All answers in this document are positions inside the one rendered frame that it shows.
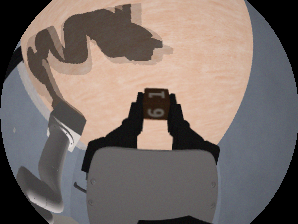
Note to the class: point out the brown cube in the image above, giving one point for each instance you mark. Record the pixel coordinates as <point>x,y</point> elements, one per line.
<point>156,104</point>

